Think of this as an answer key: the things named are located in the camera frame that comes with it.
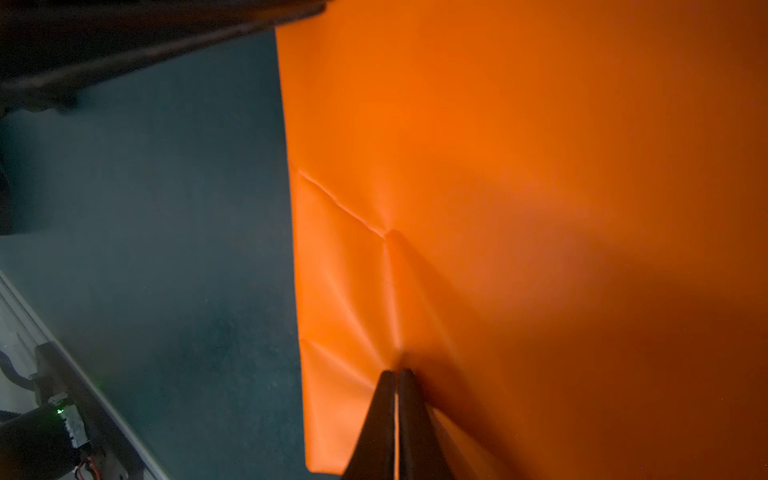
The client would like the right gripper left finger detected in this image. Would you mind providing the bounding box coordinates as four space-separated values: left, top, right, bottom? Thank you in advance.
341 371 396 480

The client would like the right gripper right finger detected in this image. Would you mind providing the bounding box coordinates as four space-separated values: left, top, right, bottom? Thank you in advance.
397 369 454 480

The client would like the orange wrapping paper sheet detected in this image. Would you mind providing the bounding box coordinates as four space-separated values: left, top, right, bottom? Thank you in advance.
276 1 767 479

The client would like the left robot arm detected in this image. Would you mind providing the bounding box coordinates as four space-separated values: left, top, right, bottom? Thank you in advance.
1 1 327 115

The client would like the green table mat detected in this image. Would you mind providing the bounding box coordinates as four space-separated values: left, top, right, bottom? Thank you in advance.
1 32 309 479

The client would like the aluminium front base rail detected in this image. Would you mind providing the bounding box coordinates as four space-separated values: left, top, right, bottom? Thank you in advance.
1 272 174 479

